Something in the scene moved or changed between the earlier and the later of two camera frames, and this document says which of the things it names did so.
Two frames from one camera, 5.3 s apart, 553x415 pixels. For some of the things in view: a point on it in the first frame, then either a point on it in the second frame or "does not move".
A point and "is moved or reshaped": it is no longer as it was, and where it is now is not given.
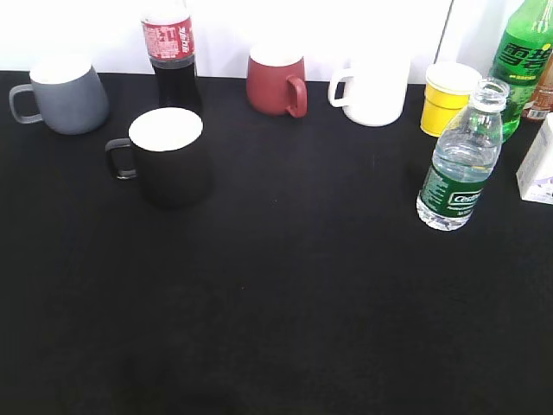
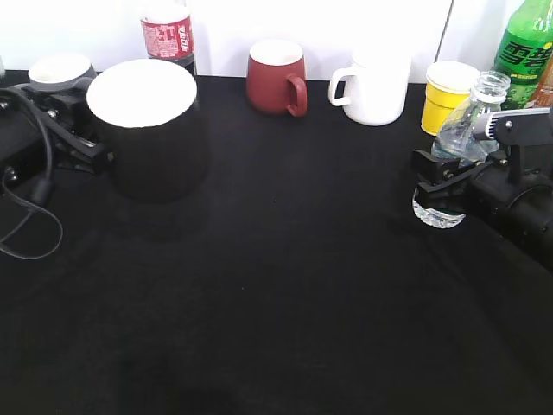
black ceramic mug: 168,154 is moved or reshaped
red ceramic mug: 274,82 does not move
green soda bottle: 521,56 does not move
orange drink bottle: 543,104 does not move
